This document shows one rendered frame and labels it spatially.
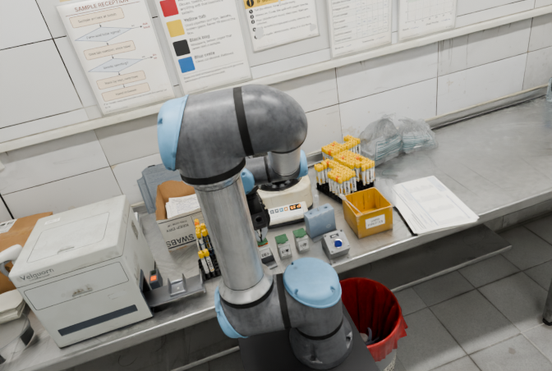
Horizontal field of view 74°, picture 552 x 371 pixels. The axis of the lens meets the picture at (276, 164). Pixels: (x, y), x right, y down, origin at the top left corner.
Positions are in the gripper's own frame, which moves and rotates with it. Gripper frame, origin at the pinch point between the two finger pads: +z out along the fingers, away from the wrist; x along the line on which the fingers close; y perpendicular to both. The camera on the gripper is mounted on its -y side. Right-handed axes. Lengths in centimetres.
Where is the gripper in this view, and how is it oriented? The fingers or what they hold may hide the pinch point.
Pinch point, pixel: (260, 240)
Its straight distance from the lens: 123.1
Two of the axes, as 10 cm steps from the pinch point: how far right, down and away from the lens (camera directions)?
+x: -9.4, 2.9, -1.9
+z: 1.7, 8.6, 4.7
